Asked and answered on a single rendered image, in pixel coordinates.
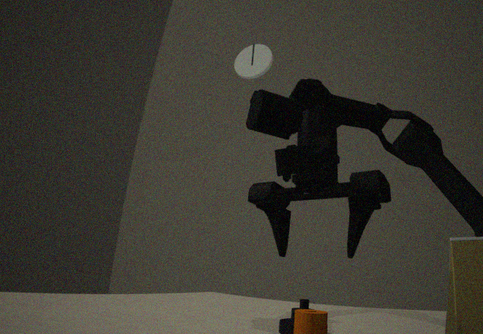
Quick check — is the orange knob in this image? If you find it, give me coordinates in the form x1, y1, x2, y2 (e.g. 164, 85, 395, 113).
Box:
293, 309, 328, 334

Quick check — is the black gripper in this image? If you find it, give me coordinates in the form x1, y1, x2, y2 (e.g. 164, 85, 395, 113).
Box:
248, 140, 391, 259

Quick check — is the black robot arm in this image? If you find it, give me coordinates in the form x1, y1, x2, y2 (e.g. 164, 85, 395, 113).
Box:
246, 78, 483, 237

